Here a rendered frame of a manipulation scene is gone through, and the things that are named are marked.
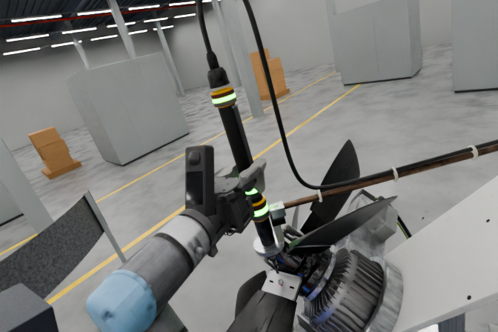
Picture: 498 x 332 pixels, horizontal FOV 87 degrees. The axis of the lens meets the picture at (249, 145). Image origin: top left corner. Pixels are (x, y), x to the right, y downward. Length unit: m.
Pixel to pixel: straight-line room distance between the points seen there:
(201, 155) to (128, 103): 6.46
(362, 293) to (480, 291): 0.23
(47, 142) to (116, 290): 8.29
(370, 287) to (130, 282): 0.54
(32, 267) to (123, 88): 5.03
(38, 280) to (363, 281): 2.15
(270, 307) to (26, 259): 1.94
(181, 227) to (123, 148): 6.45
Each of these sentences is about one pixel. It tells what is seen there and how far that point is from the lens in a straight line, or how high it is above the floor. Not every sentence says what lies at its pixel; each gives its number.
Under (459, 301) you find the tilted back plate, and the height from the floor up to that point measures 1.25.
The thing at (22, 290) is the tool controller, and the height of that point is 1.23.
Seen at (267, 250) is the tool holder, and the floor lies 1.32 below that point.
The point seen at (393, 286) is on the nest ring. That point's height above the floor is 1.16.
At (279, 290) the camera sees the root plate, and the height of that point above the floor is 1.18.
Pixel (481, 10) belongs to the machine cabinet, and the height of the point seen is 1.31.
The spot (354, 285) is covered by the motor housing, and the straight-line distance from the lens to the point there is 0.73.
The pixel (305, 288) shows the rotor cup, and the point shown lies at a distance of 0.74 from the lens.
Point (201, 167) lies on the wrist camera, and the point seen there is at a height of 1.58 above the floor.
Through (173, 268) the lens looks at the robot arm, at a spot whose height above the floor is 1.50.
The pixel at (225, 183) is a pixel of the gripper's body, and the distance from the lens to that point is 0.47.
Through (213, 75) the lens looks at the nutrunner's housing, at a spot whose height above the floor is 1.70.
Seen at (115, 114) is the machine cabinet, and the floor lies 1.19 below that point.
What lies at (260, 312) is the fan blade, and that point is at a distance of 0.70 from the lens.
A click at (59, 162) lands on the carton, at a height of 0.32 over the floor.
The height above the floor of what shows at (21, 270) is 0.82.
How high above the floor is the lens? 1.73
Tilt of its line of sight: 19 degrees down
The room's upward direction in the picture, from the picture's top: 16 degrees counter-clockwise
